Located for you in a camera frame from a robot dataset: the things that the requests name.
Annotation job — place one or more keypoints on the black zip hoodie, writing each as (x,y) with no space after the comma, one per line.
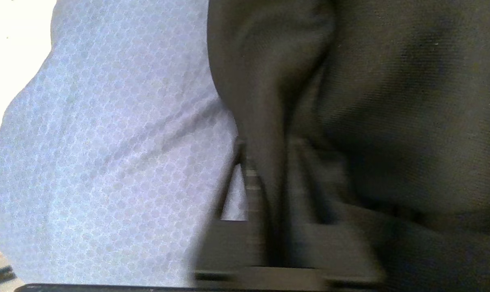
(391,121)

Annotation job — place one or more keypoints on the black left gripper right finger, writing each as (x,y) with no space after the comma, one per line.
(334,251)

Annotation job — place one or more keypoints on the blue bed sheet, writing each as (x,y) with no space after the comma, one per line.
(107,142)

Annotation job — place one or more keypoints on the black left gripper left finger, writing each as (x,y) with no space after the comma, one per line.
(233,243)

